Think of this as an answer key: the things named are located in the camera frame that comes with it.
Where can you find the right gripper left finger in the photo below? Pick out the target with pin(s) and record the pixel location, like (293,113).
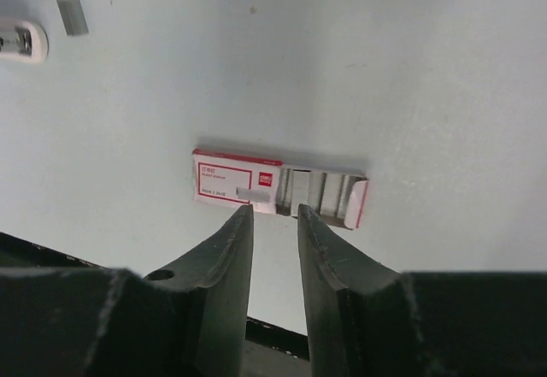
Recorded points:
(64,316)

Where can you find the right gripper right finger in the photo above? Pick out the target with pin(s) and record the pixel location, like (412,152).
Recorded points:
(365,319)

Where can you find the red staple box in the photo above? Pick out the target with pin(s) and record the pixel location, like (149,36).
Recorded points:
(274,187)

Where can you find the grey staple strip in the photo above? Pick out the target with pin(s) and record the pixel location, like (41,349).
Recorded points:
(73,17)

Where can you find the light blue stapler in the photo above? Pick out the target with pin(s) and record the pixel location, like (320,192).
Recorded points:
(23,41)

